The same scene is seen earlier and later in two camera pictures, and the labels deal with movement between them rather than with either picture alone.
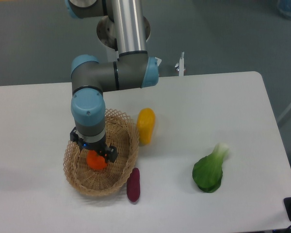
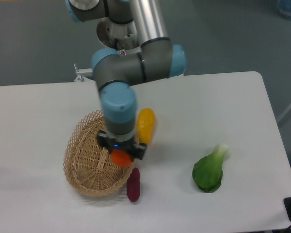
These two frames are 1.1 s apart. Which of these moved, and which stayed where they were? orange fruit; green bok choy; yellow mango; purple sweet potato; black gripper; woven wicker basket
Moved: black gripper; orange fruit
Stayed: purple sweet potato; green bok choy; yellow mango; woven wicker basket
